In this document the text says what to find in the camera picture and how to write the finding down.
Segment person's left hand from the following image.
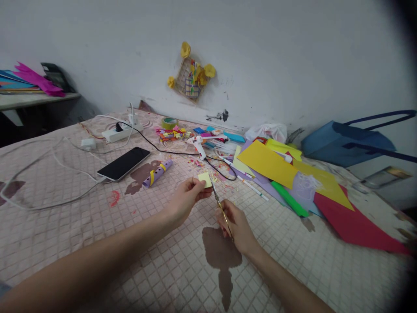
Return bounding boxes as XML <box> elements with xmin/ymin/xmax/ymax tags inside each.
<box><xmin>165</xmin><ymin>177</ymin><xmax>214</xmax><ymax>225</ymax></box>

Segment person's right hand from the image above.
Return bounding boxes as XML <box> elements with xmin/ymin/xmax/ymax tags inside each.
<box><xmin>215</xmin><ymin>199</ymin><xmax>258</xmax><ymax>257</ymax></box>

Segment gold handled scissors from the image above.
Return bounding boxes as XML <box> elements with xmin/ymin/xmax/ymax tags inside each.
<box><xmin>210</xmin><ymin>177</ymin><xmax>235</xmax><ymax>242</ymax></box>

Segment white marker pen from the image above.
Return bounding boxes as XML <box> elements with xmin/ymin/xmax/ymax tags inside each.
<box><xmin>237</xmin><ymin>175</ymin><xmax>270</xmax><ymax>201</ymax></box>

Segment pale yellow paper sheet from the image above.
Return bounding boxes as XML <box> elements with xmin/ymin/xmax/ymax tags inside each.
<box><xmin>232</xmin><ymin>145</ymin><xmax>256</xmax><ymax>179</ymax></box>

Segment quilted pink bed cover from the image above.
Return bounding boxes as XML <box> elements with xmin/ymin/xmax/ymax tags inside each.
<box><xmin>0</xmin><ymin>108</ymin><xmax>417</xmax><ymax>313</ymax></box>

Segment purple paper sheet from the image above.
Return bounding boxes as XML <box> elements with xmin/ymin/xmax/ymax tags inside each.
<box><xmin>240</xmin><ymin>139</ymin><xmax>326</xmax><ymax>216</ymax></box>

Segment white glue gun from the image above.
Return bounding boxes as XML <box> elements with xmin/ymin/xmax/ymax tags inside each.
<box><xmin>186</xmin><ymin>134</ymin><xmax>230</xmax><ymax>161</ymax></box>

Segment purple paper roll with holes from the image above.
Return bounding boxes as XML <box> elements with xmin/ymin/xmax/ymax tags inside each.
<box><xmin>142</xmin><ymin>159</ymin><xmax>174</xmax><ymax>189</ymax></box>

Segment white plastic bag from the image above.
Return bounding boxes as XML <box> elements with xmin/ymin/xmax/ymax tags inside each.
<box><xmin>245</xmin><ymin>123</ymin><xmax>288</xmax><ymax>144</ymax></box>

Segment pile of colourful paper scraps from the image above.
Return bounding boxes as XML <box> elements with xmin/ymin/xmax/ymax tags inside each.
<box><xmin>155</xmin><ymin>125</ymin><xmax>195</xmax><ymax>142</ymax></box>

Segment black smartphone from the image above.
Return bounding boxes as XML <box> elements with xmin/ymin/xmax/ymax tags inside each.
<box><xmin>96</xmin><ymin>147</ymin><xmax>152</xmax><ymax>182</ymax></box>

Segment red paper sheet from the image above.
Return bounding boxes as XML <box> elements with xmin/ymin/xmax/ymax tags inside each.
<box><xmin>313</xmin><ymin>184</ymin><xmax>412</xmax><ymax>256</ymax></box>

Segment white power strip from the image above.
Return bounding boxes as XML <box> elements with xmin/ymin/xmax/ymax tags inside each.
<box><xmin>101</xmin><ymin>122</ymin><xmax>144</xmax><ymax>143</ymax></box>

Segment blue tote bag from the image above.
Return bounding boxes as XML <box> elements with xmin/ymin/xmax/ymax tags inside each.
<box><xmin>300</xmin><ymin>110</ymin><xmax>417</xmax><ymax>168</ymax></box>

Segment black power cable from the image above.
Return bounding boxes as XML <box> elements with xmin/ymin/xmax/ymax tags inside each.
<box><xmin>114</xmin><ymin>121</ymin><xmax>238</xmax><ymax>181</ymax></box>

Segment woven wall hanging with flowers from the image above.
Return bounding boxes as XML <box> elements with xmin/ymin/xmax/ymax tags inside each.
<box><xmin>167</xmin><ymin>41</ymin><xmax>217</xmax><ymax>104</ymax></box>

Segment white charging cable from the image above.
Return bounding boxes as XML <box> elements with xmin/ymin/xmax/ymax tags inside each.
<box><xmin>0</xmin><ymin>103</ymin><xmax>136</xmax><ymax>211</ymax></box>

